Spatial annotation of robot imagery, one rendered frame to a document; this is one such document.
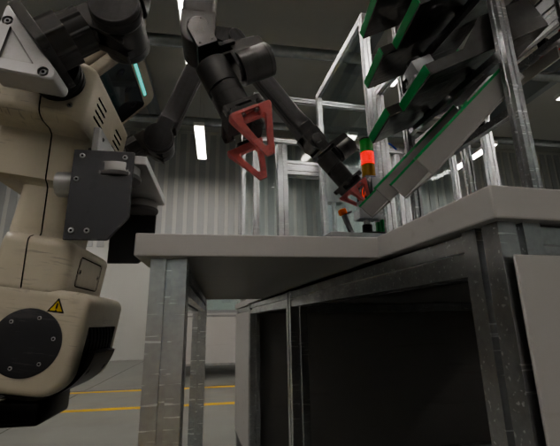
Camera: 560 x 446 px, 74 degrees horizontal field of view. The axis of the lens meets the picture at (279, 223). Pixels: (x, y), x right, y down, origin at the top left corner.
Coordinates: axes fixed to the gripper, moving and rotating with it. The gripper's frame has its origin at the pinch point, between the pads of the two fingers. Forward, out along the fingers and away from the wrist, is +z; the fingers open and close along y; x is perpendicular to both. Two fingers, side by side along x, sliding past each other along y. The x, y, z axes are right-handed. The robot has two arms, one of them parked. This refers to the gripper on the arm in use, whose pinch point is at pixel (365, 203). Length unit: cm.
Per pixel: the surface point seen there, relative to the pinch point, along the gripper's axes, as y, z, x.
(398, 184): -35.5, -0.9, 12.3
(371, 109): 17.7, -24.5, -39.8
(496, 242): -74, 5, 37
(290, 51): 394, -233, -313
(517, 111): -53, 2, -3
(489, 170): 62, 36, -109
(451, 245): -68, 4, 36
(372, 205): -20.7, -0.1, 11.3
